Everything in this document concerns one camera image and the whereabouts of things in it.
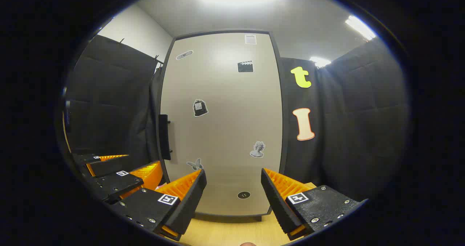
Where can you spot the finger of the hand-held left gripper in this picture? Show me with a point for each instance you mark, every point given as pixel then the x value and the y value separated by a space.
pixel 109 167
pixel 116 184

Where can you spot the pink book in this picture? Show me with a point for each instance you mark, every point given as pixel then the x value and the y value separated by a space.
pixel 161 186

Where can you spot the black backdrop cloth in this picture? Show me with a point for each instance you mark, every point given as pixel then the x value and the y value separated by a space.
pixel 363 122

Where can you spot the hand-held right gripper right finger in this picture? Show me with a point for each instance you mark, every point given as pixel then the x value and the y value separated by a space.
pixel 278 206

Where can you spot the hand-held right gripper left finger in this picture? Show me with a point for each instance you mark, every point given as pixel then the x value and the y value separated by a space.
pixel 189 206

